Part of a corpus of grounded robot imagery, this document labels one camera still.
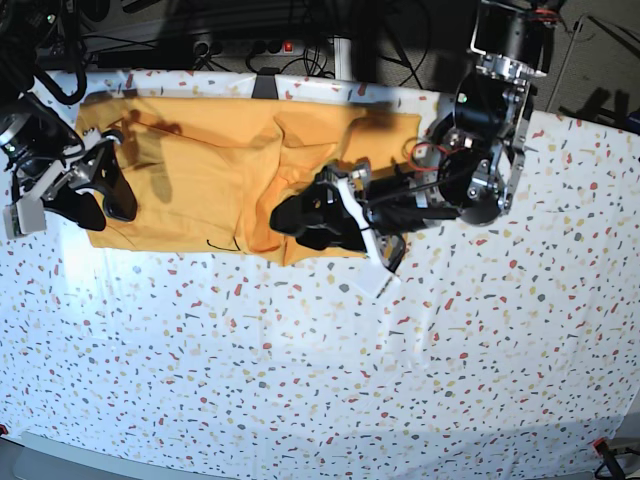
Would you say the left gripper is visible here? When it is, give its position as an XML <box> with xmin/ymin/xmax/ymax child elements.
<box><xmin>269</xmin><ymin>164</ymin><xmax>465</xmax><ymax>260</ymax></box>

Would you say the red black clamp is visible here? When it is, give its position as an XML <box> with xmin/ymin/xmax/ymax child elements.
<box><xmin>593</xmin><ymin>438</ymin><xmax>626</xmax><ymax>480</ymax></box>

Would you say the white power strip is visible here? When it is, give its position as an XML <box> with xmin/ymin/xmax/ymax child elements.
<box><xmin>191</xmin><ymin>36</ymin><xmax>306</xmax><ymax>58</ymax></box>

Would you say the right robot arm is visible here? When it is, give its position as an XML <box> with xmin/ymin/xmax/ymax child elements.
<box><xmin>1</xmin><ymin>1</ymin><xmax>138</xmax><ymax>239</ymax></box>

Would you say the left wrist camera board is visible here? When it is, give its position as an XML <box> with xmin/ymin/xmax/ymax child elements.
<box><xmin>355</xmin><ymin>263</ymin><xmax>401</xmax><ymax>298</ymax></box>

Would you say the yellow T-shirt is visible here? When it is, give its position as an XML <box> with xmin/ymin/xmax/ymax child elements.
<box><xmin>77</xmin><ymin>97</ymin><xmax>420</xmax><ymax>266</ymax></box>

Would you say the white metal post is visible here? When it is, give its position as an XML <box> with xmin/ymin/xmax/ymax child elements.
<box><xmin>333</xmin><ymin>37</ymin><xmax>354</xmax><ymax>82</ymax></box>

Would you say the terrazzo patterned table cloth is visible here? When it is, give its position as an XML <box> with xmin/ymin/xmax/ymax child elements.
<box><xmin>0</xmin><ymin>68</ymin><xmax>640</xmax><ymax>480</ymax></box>

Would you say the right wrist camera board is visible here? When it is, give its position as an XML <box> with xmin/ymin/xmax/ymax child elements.
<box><xmin>3</xmin><ymin>197</ymin><xmax>46</xmax><ymax>240</ymax></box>

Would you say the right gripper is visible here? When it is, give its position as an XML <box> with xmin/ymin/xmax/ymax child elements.
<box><xmin>9</xmin><ymin>127</ymin><xmax>138</xmax><ymax>231</ymax></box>

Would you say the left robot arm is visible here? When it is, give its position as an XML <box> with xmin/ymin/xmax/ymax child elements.
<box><xmin>270</xmin><ymin>1</ymin><xmax>562</xmax><ymax>269</ymax></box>

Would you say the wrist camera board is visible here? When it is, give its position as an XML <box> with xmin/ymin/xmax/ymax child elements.
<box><xmin>3</xmin><ymin>197</ymin><xmax>46</xmax><ymax>240</ymax></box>
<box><xmin>355</xmin><ymin>263</ymin><xmax>401</xmax><ymax>298</ymax></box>

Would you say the black table clamp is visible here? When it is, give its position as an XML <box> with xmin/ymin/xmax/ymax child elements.
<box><xmin>251</xmin><ymin>67</ymin><xmax>280</xmax><ymax>100</ymax></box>

